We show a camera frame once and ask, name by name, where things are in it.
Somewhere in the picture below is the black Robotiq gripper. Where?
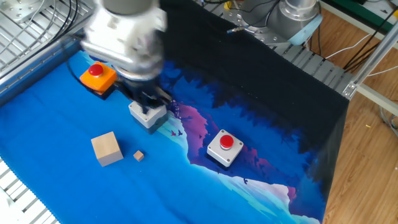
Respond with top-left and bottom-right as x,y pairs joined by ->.
117,76 -> 174,114

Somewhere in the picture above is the grey box small red button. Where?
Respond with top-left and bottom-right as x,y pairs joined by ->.
128,101 -> 169,135

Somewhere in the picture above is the orange box red button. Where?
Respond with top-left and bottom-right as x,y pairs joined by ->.
79,61 -> 118,100

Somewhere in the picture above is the grey box large red button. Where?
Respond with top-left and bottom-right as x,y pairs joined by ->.
206,129 -> 244,169

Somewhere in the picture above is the large wooden cube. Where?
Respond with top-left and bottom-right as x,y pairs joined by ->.
90,131 -> 124,167

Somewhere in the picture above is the white vented wrist box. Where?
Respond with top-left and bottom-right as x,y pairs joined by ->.
80,6 -> 169,71

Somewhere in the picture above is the blue mountain print cloth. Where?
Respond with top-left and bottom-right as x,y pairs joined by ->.
0,0 -> 351,224

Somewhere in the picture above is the silver mounting plate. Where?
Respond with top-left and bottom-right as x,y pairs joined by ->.
0,0 -> 47,24

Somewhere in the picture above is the aluminium frame beam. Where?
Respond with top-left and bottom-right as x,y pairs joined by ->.
357,83 -> 398,116

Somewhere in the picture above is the aluminium frame post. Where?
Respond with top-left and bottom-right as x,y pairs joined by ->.
341,21 -> 398,100

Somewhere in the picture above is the grey coiled cable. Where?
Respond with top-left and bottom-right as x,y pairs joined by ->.
379,105 -> 398,138

